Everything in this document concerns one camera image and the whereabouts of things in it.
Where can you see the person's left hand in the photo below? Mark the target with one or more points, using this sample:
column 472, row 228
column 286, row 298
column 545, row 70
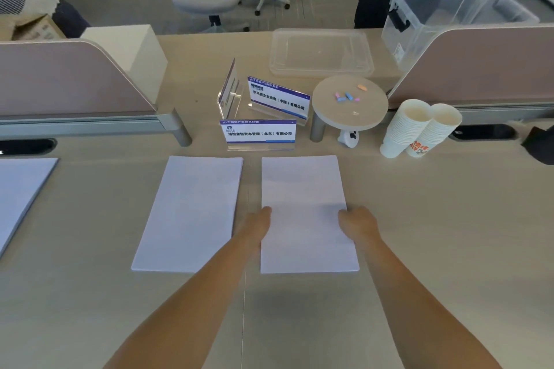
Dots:
column 253, row 228

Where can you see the person's right hand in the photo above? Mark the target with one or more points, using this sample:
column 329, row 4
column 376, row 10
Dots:
column 361, row 226

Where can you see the person's left thumb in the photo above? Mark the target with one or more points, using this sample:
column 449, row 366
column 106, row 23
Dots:
column 265, row 213

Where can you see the person's right thumb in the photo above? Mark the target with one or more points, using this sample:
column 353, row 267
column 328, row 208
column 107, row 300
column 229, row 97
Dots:
column 343, row 217

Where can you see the person's left forearm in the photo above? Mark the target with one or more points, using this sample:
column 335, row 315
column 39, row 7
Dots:
column 190, row 308

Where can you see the person's right forearm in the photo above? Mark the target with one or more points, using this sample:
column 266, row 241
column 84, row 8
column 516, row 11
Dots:
column 411, row 308

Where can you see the small white figurine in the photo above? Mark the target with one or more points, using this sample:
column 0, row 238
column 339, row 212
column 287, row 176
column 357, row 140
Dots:
column 348, row 138

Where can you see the acrylic sign holder blue header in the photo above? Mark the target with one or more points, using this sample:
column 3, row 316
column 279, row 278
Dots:
column 258, row 134
column 279, row 98
column 228, row 90

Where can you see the round wooden stand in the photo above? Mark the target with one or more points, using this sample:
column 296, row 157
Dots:
column 346, row 115

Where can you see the stack of white paper cups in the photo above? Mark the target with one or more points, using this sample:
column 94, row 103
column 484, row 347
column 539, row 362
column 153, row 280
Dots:
column 402, row 131

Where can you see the blue clip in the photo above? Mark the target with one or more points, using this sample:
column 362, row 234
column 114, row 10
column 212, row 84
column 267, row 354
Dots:
column 344, row 97

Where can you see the stack of printed paper cups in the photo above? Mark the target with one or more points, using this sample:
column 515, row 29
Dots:
column 433, row 133

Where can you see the clear plastic lid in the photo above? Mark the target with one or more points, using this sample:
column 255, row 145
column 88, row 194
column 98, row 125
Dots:
column 320, row 51

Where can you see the pink desk divider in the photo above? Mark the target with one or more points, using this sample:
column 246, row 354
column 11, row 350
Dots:
column 484, row 66
column 65, row 79

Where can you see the dark bag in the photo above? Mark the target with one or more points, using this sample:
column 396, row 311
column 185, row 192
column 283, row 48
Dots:
column 541, row 144

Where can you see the beige cabinet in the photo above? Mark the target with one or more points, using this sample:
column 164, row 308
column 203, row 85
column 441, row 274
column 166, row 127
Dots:
column 130, row 51

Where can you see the clear plastic storage box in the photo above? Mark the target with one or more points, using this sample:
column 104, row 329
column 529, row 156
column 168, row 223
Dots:
column 437, row 10

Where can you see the cardboard box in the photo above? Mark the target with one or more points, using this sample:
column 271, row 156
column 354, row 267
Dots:
column 34, row 29

